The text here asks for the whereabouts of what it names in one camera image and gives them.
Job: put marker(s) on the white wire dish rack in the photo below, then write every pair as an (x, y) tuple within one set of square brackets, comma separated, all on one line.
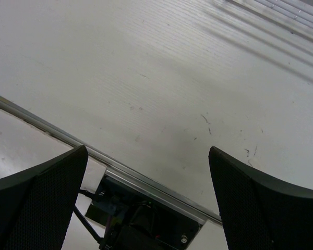
[(296, 16)]

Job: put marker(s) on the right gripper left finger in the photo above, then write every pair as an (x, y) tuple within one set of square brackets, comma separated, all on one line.
[(36, 204)]

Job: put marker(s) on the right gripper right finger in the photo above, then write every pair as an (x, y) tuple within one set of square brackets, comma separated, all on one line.
[(259, 211)]

